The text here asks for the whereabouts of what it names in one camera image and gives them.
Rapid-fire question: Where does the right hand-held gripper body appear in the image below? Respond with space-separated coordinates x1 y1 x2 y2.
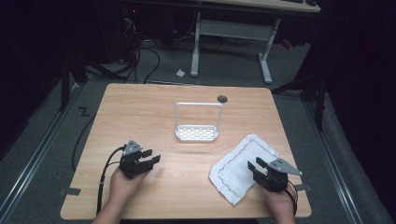
252 158 304 193

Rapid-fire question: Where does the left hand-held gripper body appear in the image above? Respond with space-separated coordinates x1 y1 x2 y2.
119 139 154 180

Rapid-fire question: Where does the white cloth with stitched border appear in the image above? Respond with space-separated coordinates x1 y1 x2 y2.
208 133 280 206

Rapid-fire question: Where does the white plastic rack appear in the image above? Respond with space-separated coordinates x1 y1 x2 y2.
174 102 224 143

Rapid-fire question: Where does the person's right hand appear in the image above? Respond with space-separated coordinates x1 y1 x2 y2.
260 184 297 215

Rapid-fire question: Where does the person's left hand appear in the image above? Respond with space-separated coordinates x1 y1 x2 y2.
108 167 150 201

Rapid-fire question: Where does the grey tape strip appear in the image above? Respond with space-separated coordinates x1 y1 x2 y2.
293 183 313 192
58 187 82 197

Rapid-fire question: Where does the black metal stand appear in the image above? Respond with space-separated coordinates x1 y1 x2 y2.
270 70 329 133
58 55 89 112

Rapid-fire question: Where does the white-legged wooden desk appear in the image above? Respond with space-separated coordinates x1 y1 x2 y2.
190 0 322 85

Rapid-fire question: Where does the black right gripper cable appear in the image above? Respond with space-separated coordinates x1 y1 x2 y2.
284 179 299 217

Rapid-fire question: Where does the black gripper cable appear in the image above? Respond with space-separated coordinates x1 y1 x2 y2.
284 179 299 217
96 145 126 216

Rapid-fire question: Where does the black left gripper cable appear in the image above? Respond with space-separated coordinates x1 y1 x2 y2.
96 145 126 216

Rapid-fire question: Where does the metal floor rail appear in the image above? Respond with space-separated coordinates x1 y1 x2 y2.
303 100 363 224
0 85 82 217

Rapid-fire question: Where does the thin black floor cable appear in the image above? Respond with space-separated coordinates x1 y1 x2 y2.
71 113 97 173

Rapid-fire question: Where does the black floor cables bundle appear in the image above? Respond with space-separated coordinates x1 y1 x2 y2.
90 12 162 85

